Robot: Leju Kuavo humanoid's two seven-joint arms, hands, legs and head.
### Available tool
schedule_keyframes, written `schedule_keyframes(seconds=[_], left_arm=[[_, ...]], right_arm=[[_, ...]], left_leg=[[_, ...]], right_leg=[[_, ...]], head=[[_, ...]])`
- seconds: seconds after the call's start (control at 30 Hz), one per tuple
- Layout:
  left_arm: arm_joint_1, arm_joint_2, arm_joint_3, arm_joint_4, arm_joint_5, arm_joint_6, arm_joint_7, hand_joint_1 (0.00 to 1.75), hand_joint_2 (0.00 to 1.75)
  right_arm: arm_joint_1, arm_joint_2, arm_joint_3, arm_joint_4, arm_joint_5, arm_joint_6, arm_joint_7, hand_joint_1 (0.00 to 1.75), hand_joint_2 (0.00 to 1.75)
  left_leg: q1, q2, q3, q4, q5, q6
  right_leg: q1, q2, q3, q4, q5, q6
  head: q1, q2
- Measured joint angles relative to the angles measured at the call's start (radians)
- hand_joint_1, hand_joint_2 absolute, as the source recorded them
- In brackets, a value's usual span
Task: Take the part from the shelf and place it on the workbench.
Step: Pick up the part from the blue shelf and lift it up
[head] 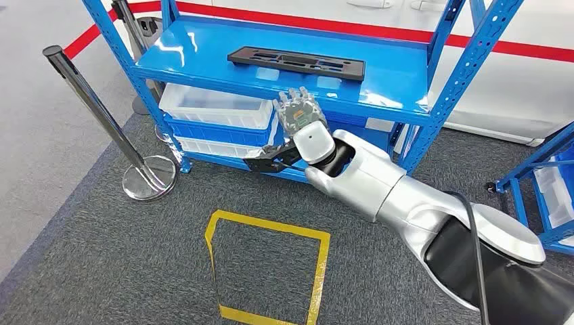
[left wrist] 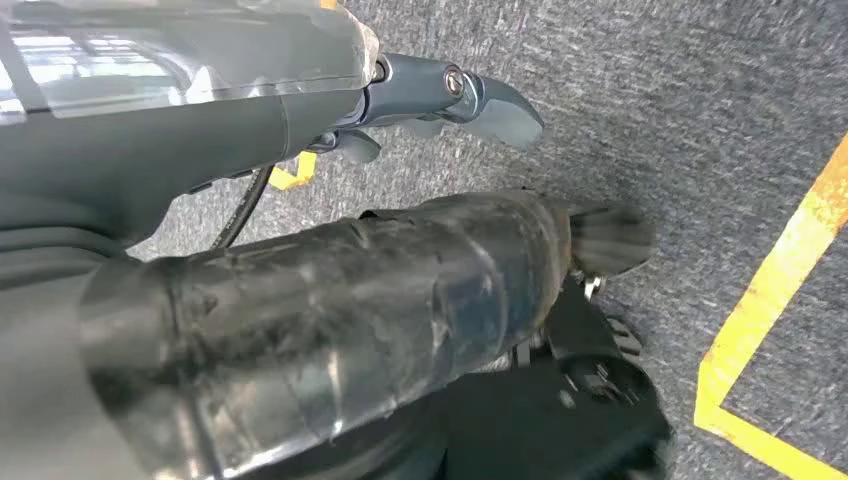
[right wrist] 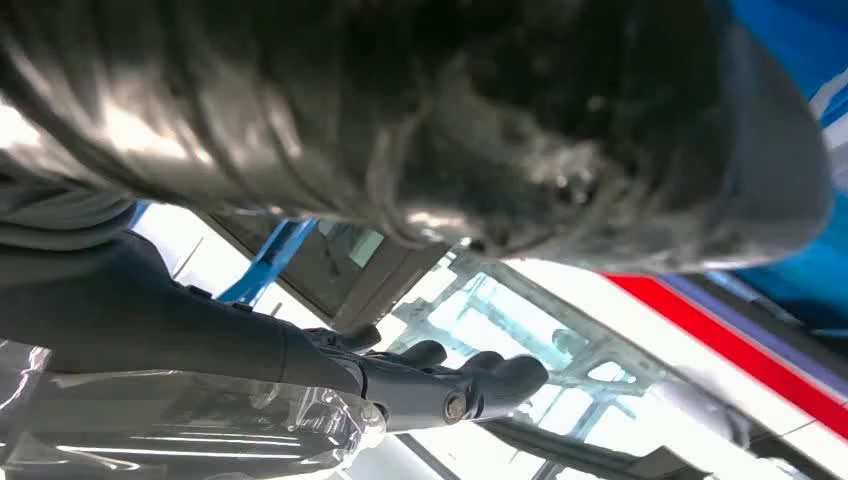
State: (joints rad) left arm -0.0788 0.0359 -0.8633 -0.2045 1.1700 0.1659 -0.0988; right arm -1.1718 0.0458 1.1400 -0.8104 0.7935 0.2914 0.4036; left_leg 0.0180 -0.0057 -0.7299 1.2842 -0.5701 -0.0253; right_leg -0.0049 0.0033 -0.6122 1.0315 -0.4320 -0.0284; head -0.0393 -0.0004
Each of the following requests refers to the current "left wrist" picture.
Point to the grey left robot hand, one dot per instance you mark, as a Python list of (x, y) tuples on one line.
[(166, 146)]

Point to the yellow floor tape outline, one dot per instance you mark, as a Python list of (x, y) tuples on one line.
[(295, 177), (762, 305)]

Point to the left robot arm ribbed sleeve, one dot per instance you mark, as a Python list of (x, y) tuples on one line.
[(33, 371)]

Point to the black robot foot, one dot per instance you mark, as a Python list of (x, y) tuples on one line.
[(563, 411)]

